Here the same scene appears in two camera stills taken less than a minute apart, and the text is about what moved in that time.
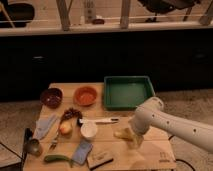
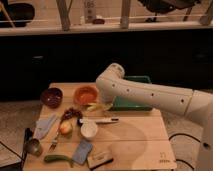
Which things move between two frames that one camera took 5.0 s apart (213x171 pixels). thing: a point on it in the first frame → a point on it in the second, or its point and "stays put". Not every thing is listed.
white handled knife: (98, 122) stays put
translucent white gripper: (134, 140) → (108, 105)
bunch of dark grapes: (71, 113) stays put
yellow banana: (125, 133) → (95, 107)
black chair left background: (19, 14) stays put
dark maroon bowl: (51, 97) stays put
